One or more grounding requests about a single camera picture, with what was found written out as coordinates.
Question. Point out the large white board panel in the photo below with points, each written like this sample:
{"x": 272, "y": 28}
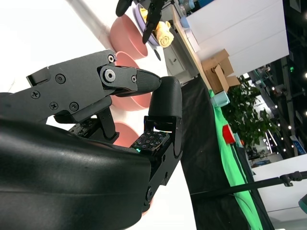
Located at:
{"x": 239, "y": 31}

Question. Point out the yellow rolled cloth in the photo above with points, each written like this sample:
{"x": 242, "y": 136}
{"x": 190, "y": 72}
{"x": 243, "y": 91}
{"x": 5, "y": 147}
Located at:
{"x": 165, "y": 38}

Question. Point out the bright green cloth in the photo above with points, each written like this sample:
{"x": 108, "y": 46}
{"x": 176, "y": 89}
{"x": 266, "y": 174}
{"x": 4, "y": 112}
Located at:
{"x": 230, "y": 163}

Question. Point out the red cube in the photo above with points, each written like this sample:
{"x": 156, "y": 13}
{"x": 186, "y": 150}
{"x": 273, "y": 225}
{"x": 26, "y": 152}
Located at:
{"x": 227, "y": 134}

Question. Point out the black backdrop cloth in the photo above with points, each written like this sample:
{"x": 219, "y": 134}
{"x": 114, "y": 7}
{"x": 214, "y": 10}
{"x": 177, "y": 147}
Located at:
{"x": 204, "y": 143}

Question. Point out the light wooden table top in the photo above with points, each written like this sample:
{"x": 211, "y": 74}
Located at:
{"x": 197, "y": 58}

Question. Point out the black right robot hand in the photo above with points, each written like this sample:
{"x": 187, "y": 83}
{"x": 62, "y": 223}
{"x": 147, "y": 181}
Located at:
{"x": 60, "y": 167}

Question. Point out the green leafy plant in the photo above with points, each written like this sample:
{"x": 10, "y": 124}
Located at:
{"x": 247, "y": 115}

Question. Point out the brown cardboard box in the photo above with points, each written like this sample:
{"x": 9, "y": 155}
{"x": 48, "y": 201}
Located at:
{"x": 216, "y": 79}

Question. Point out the black round desk grommet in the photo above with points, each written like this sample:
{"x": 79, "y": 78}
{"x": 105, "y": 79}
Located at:
{"x": 157, "y": 55}

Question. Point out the black metal rod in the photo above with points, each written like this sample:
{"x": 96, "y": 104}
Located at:
{"x": 263, "y": 183}

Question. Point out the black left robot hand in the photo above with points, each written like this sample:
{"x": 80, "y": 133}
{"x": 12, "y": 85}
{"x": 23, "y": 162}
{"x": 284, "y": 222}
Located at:
{"x": 152, "y": 21}

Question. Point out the low white partition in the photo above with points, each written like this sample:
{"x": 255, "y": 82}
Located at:
{"x": 283, "y": 203}

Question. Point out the light blue cup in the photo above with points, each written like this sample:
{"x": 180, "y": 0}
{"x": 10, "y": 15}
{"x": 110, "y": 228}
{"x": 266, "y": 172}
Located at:
{"x": 184, "y": 22}

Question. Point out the white drawer cabinet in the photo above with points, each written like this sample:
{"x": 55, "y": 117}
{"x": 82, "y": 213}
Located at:
{"x": 175, "y": 60}

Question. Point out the purple plate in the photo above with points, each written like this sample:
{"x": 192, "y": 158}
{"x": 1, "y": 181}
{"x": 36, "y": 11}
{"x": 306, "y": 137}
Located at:
{"x": 138, "y": 16}

